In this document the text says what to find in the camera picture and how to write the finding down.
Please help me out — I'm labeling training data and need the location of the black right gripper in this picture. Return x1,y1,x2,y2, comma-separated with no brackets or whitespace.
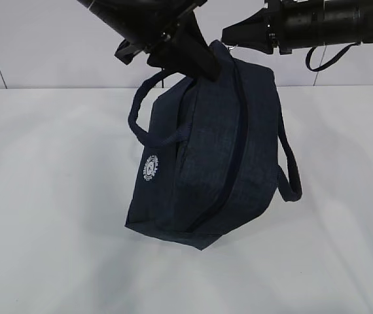
221,0,293,54

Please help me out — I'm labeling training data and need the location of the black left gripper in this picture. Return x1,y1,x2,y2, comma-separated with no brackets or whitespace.
114,1,221,82

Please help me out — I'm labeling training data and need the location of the navy blue lunch bag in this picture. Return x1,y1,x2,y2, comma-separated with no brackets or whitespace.
125,41,302,250

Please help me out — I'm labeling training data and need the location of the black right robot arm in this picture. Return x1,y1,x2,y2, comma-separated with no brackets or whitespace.
221,1,373,55

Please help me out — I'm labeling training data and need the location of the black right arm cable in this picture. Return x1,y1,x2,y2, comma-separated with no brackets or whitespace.
306,41,363,72

